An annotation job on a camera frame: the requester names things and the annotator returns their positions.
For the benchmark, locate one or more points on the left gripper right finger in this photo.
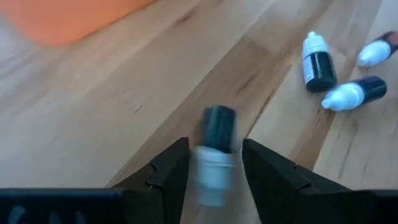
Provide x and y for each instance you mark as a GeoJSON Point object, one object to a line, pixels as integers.
{"type": "Point", "coordinates": [280, 196]}

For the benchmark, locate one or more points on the dark blue dropper bottle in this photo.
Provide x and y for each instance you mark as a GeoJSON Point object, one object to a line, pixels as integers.
{"type": "Point", "coordinates": [320, 70]}

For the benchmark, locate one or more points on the orange translucent plastic bin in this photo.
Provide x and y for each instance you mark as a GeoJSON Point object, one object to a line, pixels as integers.
{"type": "Point", "coordinates": [68, 18]}

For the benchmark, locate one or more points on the small white object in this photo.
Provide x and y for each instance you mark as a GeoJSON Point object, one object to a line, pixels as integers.
{"type": "Point", "coordinates": [351, 95]}

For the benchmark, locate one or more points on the dark green dropper bottle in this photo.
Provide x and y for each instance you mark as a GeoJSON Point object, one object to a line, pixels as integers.
{"type": "Point", "coordinates": [217, 155]}

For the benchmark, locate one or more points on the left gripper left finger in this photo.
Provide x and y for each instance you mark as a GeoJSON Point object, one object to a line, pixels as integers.
{"type": "Point", "coordinates": [161, 199]}

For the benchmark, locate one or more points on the dark red dropper bottle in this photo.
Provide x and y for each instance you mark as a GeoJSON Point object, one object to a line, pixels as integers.
{"type": "Point", "coordinates": [374, 53]}

